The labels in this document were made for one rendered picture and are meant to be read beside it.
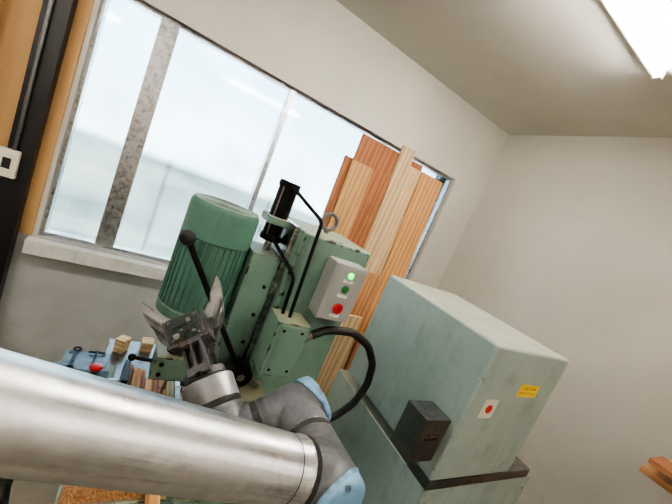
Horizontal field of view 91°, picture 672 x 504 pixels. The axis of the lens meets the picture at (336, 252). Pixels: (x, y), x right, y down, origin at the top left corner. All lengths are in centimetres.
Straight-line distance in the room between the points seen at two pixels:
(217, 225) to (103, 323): 172
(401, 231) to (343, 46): 130
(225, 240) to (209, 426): 51
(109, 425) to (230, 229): 55
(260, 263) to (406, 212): 185
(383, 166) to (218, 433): 224
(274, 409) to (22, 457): 35
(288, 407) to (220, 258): 41
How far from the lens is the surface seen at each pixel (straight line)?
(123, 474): 40
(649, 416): 251
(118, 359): 130
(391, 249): 260
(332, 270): 86
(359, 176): 233
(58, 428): 37
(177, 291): 90
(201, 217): 84
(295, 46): 232
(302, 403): 62
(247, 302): 93
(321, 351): 103
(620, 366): 254
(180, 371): 105
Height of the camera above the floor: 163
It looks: 8 degrees down
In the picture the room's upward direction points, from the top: 23 degrees clockwise
